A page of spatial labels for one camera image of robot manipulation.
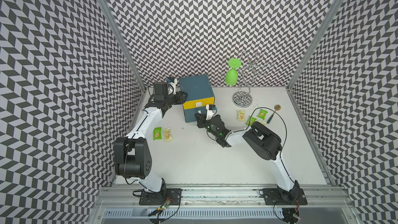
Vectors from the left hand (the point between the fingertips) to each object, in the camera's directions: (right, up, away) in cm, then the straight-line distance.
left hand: (185, 95), depth 88 cm
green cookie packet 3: (-18, -23, +6) cm, 30 cm away
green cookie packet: (+50, -12, +14) cm, 53 cm away
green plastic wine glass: (+28, +13, +5) cm, 31 cm away
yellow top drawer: (+9, -4, -2) cm, 10 cm away
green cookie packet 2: (+42, -16, +11) cm, 46 cm away
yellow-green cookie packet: (-11, -25, +3) cm, 27 cm away
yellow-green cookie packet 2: (+36, -13, +15) cm, 40 cm away
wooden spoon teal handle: (+61, -7, +17) cm, 64 cm away
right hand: (+5, -12, +5) cm, 14 cm away
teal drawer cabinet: (+9, +1, 0) cm, 9 cm away
